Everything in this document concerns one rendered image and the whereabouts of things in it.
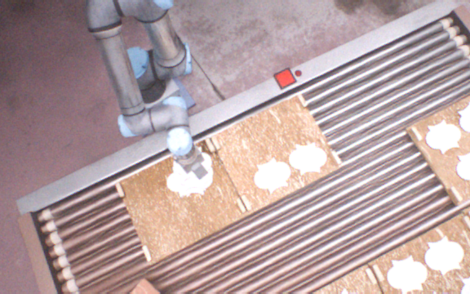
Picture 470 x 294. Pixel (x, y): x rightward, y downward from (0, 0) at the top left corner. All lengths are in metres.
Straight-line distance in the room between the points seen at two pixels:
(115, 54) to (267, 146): 0.70
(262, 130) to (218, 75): 1.21
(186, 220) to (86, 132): 1.44
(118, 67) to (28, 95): 1.94
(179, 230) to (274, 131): 0.54
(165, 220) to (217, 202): 0.21
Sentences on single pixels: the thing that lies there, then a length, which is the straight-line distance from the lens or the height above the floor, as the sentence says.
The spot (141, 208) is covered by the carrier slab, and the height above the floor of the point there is 0.94.
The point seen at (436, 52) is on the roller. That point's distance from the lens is 1.92.
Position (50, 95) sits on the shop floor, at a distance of 3.02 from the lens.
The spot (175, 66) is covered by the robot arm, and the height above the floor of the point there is 1.19.
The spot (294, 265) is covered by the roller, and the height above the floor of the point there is 0.92.
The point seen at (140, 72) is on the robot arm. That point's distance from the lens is 1.47.
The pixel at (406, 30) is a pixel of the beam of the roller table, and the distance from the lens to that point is 1.94.
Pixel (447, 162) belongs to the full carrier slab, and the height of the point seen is 0.94.
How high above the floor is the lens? 2.44
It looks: 73 degrees down
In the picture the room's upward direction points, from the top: 9 degrees counter-clockwise
